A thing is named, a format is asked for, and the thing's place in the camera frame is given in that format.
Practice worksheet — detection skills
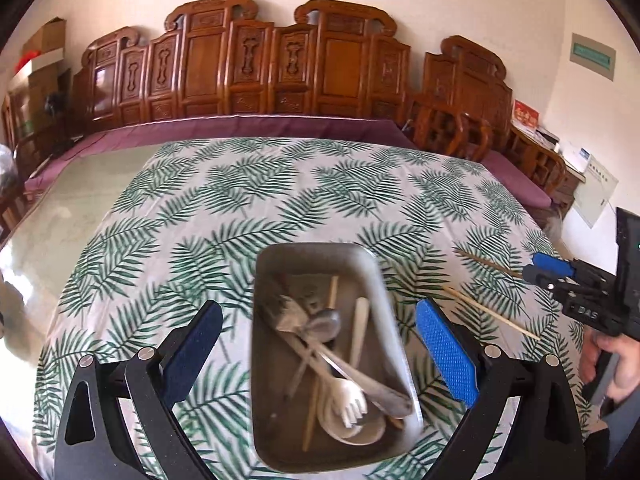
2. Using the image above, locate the white plastic fork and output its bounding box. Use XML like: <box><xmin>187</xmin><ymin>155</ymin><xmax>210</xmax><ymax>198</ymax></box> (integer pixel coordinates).
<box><xmin>295</xmin><ymin>340</ymin><xmax>369</xmax><ymax>429</ymax></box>

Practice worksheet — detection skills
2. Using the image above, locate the long purple seat cushion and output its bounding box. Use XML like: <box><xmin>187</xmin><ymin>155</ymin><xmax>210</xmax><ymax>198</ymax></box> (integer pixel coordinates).
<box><xmin>22</xmin><ymin>117</ymin><xmax>418</xmax><ymax>193</ymax></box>

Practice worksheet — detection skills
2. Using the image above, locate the small metal spoon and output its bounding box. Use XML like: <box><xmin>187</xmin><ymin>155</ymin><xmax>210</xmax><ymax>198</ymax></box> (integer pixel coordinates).
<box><xmin>285</xmin><ymin>308</ymin><xmax>342</xmax><ymax>401</ymax></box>

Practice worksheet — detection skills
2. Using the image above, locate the wooden chair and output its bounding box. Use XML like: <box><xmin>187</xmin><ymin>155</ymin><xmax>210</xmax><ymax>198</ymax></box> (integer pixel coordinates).
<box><xmin>0</xmin><ymin>189</ymin><xmax>31</xmax><ymax>242</ymax></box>

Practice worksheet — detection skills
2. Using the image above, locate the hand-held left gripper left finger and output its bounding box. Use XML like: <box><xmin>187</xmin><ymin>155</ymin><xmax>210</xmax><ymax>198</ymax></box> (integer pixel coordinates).
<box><xmin>50</xmin><ymin>300</ymin><xmax>224</xmax><ymax>480</ymax></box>

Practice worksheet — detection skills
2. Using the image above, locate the cardboard box with red flap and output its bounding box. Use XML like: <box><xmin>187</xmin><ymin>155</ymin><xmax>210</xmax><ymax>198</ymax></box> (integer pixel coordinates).
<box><xmin>10</xmin><ymin>52</ymin><xmax>71</xmax><ymax>92</ymax></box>

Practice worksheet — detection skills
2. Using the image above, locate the short carved wooden bench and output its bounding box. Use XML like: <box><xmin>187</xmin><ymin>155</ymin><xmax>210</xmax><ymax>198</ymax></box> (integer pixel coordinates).
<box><xmin>407</xmin><ymin>35</ymin><xmax>568</xmax><ymax>206</ymax></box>

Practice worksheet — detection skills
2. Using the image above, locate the white printed board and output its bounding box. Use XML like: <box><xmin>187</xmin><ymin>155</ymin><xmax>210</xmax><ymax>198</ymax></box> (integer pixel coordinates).
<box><xmin>572</xmin><ymin>157</ymin><xmax>621</xmax><ymax>231</ymax></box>

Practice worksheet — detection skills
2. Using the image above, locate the white plastic bag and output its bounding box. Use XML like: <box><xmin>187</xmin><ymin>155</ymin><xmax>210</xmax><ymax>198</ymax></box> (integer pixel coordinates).
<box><xmin>0</xmin><ymin>144</ymin><xmax>21</xmax><ymax>191</ymax></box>

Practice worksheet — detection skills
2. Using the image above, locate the dark brown chopstick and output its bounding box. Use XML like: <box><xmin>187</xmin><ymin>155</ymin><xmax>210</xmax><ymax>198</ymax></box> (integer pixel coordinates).
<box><xmin>454</xmin><ymin>248</ymin><xmax>527</xmax><ymax>279</ymax></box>

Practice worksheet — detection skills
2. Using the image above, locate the light bamboo chopstick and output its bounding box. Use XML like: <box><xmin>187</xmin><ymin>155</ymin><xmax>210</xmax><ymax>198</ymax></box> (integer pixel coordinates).
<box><xmin>442</xmin><ymin>285</ymin><xmax>542</xmax><ymax>340</ymax></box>
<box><xmin>302</xmin><ymin>275</ymin><xmax>341</xmax><ymax>453</ymax></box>

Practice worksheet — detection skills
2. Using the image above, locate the person's right hand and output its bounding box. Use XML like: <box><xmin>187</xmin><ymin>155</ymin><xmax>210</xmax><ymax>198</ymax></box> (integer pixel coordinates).
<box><xmin>580</xmin><ymin>332</ymin><xmax>640</xmax><ymax>404</ymax></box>

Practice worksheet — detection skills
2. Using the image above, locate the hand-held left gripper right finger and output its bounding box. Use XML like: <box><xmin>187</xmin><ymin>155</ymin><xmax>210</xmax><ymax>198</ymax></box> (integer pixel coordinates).
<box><xmin>415</xmin><ymin>297</ymin><xmax>588</xmax><ymax>480</ymax></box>

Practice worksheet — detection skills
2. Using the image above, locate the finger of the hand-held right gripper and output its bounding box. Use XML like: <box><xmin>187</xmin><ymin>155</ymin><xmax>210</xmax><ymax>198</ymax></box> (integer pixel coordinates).
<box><xmin>522</xmin><ymin>252</ymin><xmax>608</xmax><ymax>287</ymax></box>
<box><xmin>547</xmin><ymin>280</ymin><xmax>618</xmax><ymax>335</ymax></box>

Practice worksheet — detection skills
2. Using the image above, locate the short purple seat cushion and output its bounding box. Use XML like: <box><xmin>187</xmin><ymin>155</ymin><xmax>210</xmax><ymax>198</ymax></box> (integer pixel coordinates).
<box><xmin>480</xmin><ymin>150</ymin><xmax>553</xmax><ymax>208</ymax></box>

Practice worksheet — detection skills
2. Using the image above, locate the cream plastic spoon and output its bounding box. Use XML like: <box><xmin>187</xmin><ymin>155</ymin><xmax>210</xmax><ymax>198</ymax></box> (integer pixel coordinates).
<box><xmin>319</xmin><ymin>297</ymin><xmax>387</xmax><ymax>447</ymax></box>

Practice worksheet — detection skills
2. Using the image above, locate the person's right forearm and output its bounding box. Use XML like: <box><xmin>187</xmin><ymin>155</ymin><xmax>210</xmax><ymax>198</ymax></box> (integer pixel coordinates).
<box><xmin>585</xmin><ymin>395</ymin><xmax>640</xmax><ymax>477</ymax></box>

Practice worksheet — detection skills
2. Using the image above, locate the long carved wooden bench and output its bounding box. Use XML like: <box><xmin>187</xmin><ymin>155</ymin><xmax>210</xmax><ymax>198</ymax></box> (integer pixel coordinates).
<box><xmin>70</xmin><ymin>0</ymin><xmax>416</xmax><ymax>133</ymax></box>

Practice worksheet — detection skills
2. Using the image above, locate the white carton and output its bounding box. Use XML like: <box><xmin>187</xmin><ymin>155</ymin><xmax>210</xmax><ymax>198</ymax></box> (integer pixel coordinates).
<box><xmin>557</xmin><ymin>141</ymin><xmax>587</xmax><ymax>177</ymax></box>

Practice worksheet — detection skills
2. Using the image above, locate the open cardboard box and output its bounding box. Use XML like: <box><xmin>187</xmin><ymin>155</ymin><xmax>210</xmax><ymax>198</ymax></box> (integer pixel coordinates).
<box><xmin>22</xmin><ymin>16</ymin><xmax>67</xmax><ymax>56</ymax></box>

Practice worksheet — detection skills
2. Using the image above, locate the metal fork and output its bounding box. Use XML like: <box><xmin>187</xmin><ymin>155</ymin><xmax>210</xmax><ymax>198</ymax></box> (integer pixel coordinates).
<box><xmin>271</xmin><ymin>294</ymin><xmax>351</xmax><ymax>376</ymax></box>

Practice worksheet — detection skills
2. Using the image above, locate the grey rectangular utensil container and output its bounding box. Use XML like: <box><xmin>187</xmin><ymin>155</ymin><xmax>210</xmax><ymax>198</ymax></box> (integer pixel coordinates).
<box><xmin>248</xmin><ymin>242</ymin><xmax>425</xmax><ymax>473</ymax></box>

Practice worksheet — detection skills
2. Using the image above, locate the green wall sign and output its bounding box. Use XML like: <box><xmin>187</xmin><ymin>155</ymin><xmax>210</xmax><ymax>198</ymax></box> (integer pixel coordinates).
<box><xmin>571</xmin><ymin>32</ymin><xmax>616</xmax><ymax>81</ymax></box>

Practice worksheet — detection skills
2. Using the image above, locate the leaf print tablecloth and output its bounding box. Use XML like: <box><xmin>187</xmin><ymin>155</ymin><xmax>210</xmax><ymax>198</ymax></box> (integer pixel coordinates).
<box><xmin>31</xmin><ymin>137</ymin><xmax>591</xmax><ymax>480</ymax></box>

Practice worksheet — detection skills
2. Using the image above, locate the red desk calendar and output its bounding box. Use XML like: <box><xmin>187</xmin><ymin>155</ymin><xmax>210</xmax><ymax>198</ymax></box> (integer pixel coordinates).
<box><xmin>512</xmin><ymin>99</ymin><xmax>542</xmax><ymax>132</ymax></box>

